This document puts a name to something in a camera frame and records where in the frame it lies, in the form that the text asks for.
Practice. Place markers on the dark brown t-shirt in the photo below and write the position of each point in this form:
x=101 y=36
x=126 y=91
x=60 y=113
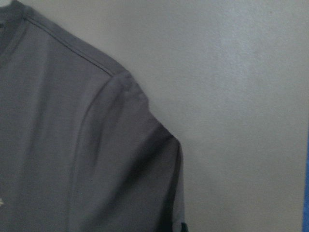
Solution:
x=80 y=150

